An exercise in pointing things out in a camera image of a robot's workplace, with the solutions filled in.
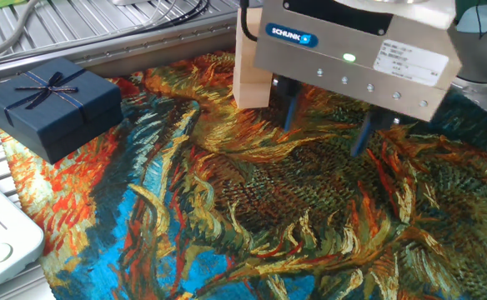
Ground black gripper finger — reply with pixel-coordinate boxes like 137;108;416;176
349;106;401;158
273;75;303;133

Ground grey Schunk gripper body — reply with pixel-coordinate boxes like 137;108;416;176
253;0;464;123

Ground light wooden cube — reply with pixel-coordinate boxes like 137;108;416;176
232;77;273;110
235;7;264;58
233;52;274;84

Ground sunflower painting cloth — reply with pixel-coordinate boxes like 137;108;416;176
0;18;487;300

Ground navy gift box with ribbon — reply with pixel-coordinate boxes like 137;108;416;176
0;57;124;165

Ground white plastic device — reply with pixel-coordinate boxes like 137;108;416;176
0;169;47;299

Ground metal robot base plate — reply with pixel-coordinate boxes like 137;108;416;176
449;77;487;122

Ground black cable bundle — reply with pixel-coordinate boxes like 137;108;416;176
113;0;211;38

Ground grey corrugated hose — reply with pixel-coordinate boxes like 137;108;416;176
0;0;43;67

